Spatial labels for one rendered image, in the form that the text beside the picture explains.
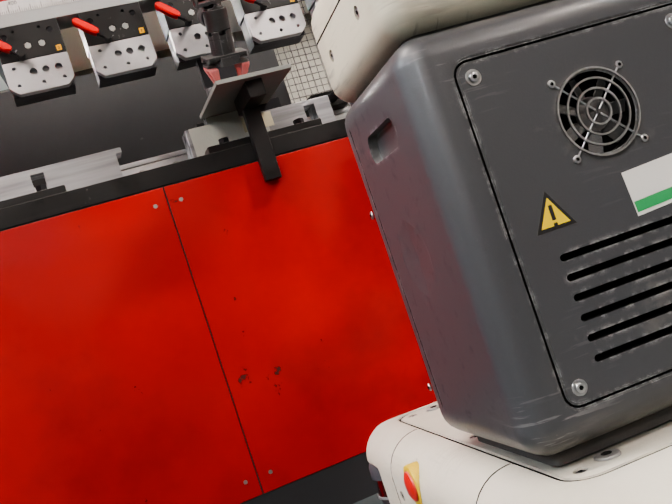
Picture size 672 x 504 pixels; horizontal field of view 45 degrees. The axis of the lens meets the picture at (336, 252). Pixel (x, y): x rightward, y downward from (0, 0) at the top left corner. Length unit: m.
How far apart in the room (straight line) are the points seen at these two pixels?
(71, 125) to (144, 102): 0.23
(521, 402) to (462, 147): 0.23
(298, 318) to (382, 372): 0.24
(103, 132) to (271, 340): 0.99
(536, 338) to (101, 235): 1.28
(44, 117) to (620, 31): 2.02
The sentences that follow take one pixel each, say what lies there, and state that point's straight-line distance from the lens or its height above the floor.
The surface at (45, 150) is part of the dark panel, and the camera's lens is 2.55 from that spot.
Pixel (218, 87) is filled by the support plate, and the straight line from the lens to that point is 1.83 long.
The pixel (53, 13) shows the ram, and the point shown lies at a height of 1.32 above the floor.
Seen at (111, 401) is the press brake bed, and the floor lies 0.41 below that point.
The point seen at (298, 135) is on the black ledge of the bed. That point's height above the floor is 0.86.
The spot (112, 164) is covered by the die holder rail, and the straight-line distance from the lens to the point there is 2.00.
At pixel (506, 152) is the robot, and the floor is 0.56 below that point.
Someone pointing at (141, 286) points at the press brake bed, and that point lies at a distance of 1.83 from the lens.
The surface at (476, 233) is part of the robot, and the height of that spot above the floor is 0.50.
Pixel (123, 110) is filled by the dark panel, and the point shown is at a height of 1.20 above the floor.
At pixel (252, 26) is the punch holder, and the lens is 2.14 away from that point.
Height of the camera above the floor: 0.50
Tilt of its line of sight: 2 degrees up
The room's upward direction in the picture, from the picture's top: 18 degrees counter-clockwise
